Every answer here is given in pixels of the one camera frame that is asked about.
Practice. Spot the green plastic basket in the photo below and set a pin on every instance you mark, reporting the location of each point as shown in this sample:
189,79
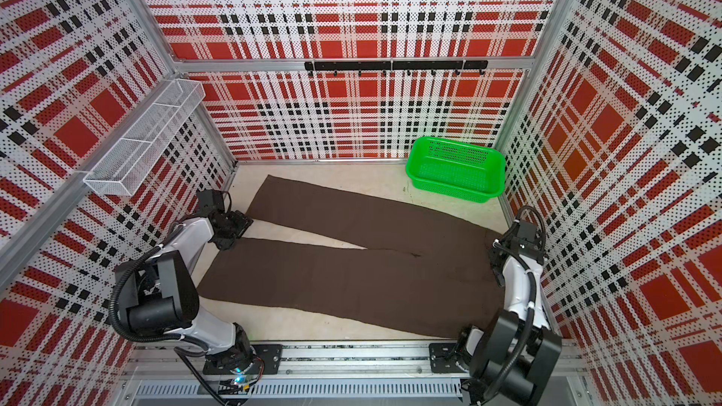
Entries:
456,169

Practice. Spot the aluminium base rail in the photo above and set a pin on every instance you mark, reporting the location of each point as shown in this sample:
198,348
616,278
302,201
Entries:
314,359

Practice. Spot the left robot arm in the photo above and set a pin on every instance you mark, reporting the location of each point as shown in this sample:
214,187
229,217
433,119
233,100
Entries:
155,298

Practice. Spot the white wire mesh shelf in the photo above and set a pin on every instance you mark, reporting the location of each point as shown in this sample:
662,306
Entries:
128,163

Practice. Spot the brown trousers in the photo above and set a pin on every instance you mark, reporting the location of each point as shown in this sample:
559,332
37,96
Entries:
396,265

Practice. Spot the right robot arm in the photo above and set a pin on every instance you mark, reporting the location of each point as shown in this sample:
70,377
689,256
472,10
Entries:
515,356

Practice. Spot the black hook rail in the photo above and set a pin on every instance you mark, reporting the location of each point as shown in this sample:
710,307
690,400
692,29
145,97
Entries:
396,65

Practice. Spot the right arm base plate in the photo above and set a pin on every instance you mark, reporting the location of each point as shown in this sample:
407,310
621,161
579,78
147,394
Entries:
448,358

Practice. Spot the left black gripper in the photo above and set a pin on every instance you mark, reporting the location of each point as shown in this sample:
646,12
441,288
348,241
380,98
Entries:
243,221

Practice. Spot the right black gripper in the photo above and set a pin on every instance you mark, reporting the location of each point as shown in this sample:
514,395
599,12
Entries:
493,252

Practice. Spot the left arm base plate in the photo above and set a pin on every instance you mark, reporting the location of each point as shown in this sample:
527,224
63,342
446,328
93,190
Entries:
265,357

